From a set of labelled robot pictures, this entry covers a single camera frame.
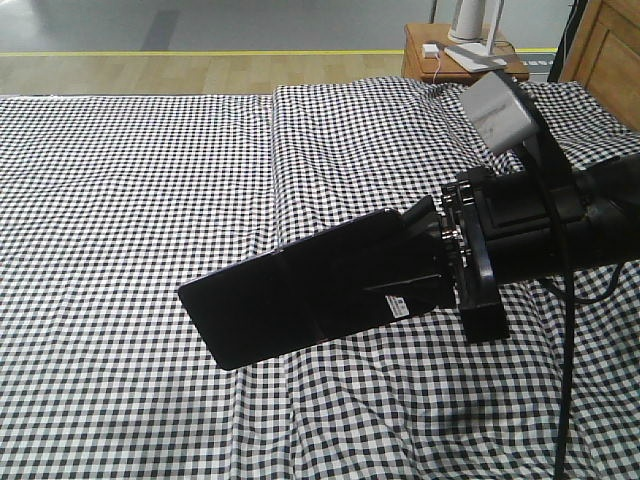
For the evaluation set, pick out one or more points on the wooden headboard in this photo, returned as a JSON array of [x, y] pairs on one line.
[[604, 57]]

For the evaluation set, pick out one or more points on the white charger adapter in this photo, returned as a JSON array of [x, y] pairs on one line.
[[430, 51]]

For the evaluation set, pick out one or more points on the white cylindrical heater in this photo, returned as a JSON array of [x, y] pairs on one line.
[[467, 22]]

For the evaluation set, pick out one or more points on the black white checkered bed sheet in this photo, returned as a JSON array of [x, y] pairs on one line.
[[108, 205]]

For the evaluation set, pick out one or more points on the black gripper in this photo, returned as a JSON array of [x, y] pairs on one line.
[[501, 233]]

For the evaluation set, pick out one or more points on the black foldable smartphone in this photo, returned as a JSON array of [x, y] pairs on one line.
[[292, 297]]

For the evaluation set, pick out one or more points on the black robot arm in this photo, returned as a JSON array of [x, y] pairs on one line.
[[594, 214]]

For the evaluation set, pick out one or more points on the black white checkered quilt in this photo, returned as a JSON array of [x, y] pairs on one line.
[[412, 400]]

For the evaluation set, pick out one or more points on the wooden nightstand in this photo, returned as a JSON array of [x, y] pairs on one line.
[[443, 69]]

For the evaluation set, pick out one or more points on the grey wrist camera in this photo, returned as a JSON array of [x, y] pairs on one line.
[[497, 109]]

